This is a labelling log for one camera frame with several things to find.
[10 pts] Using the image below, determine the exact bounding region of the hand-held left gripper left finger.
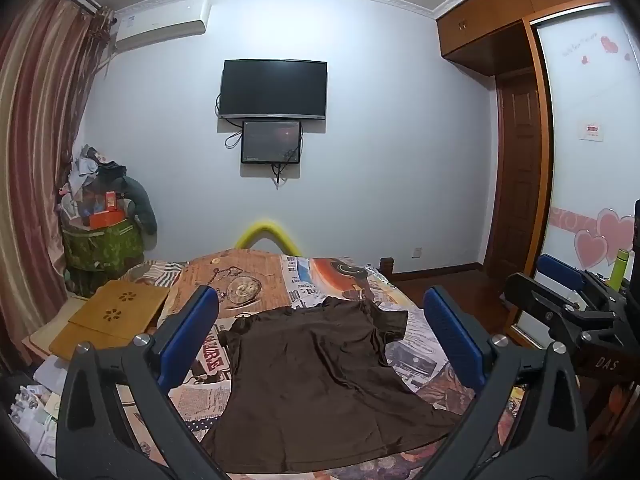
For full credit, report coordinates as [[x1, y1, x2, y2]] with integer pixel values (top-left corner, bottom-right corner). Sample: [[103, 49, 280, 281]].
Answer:
[[55, 285, 232, 480]]

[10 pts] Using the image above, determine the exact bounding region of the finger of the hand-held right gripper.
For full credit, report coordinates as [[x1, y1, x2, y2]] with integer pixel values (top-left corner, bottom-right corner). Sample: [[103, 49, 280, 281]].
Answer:
[[503, 272, 628, 350], [536, 253, 623, 308]]

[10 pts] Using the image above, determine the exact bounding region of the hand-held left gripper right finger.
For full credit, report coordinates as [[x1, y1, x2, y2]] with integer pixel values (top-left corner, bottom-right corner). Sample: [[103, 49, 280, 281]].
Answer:
[[421, 285, 589, 480]]

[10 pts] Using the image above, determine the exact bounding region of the brown shirt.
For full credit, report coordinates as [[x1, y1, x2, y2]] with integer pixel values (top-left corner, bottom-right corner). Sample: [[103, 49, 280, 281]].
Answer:
[[201, 296, 463, 475]]

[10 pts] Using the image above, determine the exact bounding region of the pile of clothes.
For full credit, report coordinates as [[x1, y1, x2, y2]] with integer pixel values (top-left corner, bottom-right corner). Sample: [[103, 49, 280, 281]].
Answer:
[[67, 145, 128, 196]]

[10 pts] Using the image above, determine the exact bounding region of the green bottle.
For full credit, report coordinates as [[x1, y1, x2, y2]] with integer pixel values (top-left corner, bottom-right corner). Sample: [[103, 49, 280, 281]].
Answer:
[[607, 247, 632, 291]]

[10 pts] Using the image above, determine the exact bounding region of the wooden lap desk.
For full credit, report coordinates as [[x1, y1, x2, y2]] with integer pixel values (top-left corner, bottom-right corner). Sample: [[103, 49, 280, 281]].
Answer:
[[49, 280, 171, 362]]

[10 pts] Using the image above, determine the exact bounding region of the brown wooden door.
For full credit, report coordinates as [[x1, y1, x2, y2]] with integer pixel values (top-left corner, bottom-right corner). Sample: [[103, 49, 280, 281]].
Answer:
[[482, 67, 543, 281]]

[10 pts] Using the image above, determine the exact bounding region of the green patterned bag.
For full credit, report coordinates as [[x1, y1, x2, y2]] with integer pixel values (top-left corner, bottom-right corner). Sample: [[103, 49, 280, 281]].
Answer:
[[61, 217, 146, 273]]

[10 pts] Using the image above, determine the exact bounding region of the yellow foam tube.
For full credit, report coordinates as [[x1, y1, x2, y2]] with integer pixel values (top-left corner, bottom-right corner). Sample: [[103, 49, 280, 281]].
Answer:
[[235, 220, 296, 252]]

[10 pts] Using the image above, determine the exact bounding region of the orange box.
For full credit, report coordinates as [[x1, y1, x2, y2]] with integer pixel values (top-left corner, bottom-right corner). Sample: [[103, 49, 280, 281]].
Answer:
[[89, 209, 126, 228]]

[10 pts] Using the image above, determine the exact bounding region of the white paper label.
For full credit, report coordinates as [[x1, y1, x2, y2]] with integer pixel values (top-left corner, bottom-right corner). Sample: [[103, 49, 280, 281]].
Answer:
[[577, 120, 608, 142]]

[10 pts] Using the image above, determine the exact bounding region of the pile of papers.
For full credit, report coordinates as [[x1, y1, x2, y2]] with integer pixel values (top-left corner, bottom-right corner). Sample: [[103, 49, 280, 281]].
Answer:
[[10, 355, 76, 476]]

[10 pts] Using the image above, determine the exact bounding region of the white heart-print sliding door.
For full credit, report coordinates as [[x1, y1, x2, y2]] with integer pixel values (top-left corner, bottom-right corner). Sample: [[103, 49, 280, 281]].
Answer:
[[515, 7, 640, 346]]

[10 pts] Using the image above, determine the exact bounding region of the small black monitor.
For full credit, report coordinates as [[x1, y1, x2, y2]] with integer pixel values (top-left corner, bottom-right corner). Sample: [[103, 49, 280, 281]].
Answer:
[[241, 120, 302, 165]]

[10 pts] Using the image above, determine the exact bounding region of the striped red curtain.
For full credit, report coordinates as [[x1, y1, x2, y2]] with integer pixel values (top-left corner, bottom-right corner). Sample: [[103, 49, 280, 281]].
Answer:
[[0, 0, 113, 376]]

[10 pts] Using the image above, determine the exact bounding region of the wooden wardrobe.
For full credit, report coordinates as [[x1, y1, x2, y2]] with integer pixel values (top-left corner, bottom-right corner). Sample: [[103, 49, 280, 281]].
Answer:
[[434, 0, 608, 281]]

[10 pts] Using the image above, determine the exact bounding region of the white air conditioner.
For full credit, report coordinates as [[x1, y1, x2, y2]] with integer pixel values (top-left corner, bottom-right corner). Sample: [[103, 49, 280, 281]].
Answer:
[[114, 0, 213, 53]]

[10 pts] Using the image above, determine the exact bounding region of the black wall television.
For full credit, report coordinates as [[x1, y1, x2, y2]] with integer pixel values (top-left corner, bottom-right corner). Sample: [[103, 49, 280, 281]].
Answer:
[[220, 59, 328, 122]]

